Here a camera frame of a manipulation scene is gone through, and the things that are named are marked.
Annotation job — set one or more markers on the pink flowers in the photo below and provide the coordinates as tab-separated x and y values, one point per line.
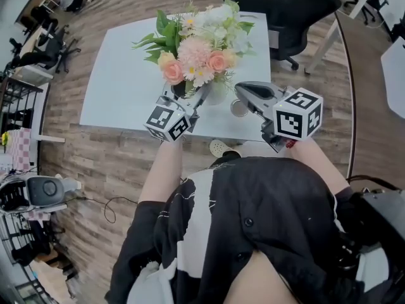
194	54

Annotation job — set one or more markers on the black equipment pack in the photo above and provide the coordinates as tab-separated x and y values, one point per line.
370	223

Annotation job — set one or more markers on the black ribbed box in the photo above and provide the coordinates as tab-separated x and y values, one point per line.
12	196

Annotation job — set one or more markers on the grey rounded device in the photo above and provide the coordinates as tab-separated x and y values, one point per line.
47	190

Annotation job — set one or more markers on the dark brown curved table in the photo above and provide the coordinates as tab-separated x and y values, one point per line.
370	122

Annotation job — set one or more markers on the person's white shoe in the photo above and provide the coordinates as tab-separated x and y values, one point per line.
220	147

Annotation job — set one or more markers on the person's left forearm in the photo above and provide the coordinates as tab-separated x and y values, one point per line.
164	173

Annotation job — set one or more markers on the black metal rack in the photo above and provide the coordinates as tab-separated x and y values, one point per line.
19	103

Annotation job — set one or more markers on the white box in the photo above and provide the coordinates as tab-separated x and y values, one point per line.
395	81

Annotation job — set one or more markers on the person's right forearm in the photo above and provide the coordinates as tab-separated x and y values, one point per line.
316	163

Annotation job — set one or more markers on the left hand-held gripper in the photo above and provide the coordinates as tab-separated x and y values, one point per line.
164	122

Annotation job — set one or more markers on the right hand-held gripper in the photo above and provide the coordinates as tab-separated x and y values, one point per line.
295	119

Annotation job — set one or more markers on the cardboard box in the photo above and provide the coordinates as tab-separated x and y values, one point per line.
52	277

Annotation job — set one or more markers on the person's black white shirt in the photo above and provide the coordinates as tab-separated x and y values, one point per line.
272	207

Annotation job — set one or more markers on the small yellow object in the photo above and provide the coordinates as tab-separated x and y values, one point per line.
5	138

